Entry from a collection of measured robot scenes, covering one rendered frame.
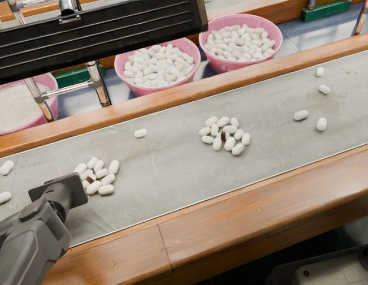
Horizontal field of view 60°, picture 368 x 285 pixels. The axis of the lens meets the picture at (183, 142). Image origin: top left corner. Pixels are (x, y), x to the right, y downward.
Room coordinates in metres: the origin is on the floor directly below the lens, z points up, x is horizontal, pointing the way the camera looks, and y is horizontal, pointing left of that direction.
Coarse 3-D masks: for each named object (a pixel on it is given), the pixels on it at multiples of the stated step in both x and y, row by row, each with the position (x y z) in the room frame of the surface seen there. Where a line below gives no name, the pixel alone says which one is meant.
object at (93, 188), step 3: (93, 183) 0.39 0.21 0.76; (96, 183) 0.39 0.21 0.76; (99, 183) 0.39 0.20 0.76; (90, 186) 0.38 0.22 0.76; (93, 186) 0.38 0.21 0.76; (96, 186) 0.38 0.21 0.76; (99, 186) 0.38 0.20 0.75; (87, 189) 0.38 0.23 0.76; (90, 189) 0.38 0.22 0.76; (93, 189) 0.38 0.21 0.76; (96, 189) 0.38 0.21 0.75; (87, 192) 0.37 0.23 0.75; (90, 192) 0.37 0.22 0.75; (93, 192) 0.37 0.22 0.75
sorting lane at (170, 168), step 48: (240, 96) 0.65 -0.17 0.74; (288, 96) 0.63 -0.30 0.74; (336, 96) 0.61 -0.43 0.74; (48, 144) 0.53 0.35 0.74; (96, 144) 0.52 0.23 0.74; (144, 144) 0.51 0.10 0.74; (192, 144) 0.49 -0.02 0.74; (288, 144) 0.46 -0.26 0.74; (336, 144) 0.45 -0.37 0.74; (0, 192) 0.40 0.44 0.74; (96, 192) 0.38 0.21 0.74; (144, 192) 0.37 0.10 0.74; (192, 192) 0.35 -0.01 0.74
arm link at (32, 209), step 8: (40, 200) 0.26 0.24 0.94; (24, 208) 0.25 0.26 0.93; (32, 208) 0.24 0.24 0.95; (40, 208) 0.24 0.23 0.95; (16, 216) 0.26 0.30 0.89; (24, 216) 0.22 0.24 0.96; (32, 216) 0.22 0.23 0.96; (0, 224) 0.25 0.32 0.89; (8, 224) 0.24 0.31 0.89; (0, 232) 0.23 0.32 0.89; (0, 240) 0.21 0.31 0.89; (0, 248) 0.21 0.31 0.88
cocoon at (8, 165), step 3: (6, 162) 0.47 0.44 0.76; (9, 162) 0.47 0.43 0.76; (12, 162) 0.48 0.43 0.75; (3, 165) 0.47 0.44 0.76; (6, 165) 0.47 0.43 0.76; (9, 165) 0.47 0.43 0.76; (12, 165) 0.47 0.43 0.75; (3, 168) 0.46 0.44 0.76; (6, 168) 0.46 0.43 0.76; (9, 168) 0.46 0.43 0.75; (0, 171) 0.45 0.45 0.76; (3, 171) 0.45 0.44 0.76; (6, 171) 0.45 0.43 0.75; (9, 171) 0.46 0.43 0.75; (3, 174) 0.45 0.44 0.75
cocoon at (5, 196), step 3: (3, 192) 0.39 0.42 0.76; (6, 192) 0.39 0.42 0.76; (0, 195) 0.38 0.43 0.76; (3, 195) 0.38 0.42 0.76; (6, 195) 0.38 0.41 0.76; (9, 195) 0.38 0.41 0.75; (0, 198) 0.37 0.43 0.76; (3, 198) 0.38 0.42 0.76; (6, 198) 0.38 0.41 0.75; (9, 198) 0.38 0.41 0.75; (0, 201) 0.37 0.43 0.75; (3, 201) 0.37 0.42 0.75
